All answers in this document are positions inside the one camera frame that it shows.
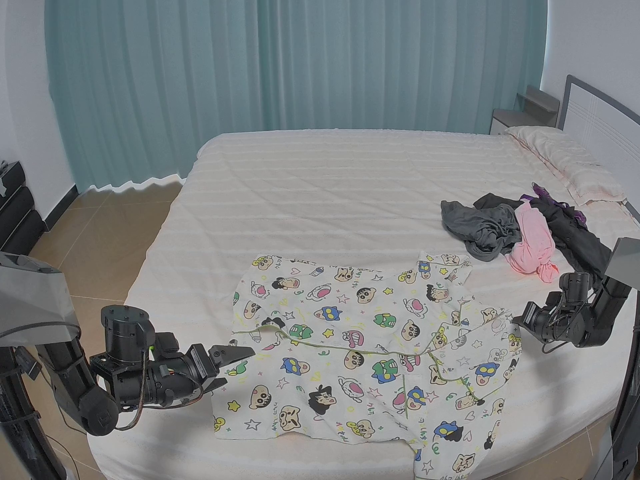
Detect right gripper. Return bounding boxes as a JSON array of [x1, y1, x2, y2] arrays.
[[511, 301, 559, 345]]

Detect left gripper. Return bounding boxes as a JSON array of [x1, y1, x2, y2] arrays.
[[161, 343, 256, 409]]

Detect white printed pyjama top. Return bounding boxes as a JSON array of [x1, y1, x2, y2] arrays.
[[210, 250, 523, 480]]

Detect bed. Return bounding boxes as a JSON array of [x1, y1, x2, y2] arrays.
[[87, 74, 640, 480]]

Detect pink garment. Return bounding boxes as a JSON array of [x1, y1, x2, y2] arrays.
[[505, 202, 561, 284]]

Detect black garment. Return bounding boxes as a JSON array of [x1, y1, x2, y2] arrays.
[[472, 192, 613, 294]]

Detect dark grey garment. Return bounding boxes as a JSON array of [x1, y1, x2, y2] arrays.
[[440, 199, 523, 262]]

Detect purple garment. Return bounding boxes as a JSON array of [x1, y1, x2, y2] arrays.
[[520, 182, 588, 229]]

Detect pale pink pillow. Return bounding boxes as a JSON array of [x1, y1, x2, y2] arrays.
[[502, 125, 628, 206]]

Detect grey bedside table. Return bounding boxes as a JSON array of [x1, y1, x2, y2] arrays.
[[491, 85, 560, 135]]

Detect black chest of drawers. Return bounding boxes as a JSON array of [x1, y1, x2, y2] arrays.
[[0, 160, 43, 256]]

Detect blue-green curtain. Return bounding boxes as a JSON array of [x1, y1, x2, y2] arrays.
[[44, 0, 551, 191]]

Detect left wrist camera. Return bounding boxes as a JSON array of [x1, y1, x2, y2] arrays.
[[152, 333, 182, 358]]

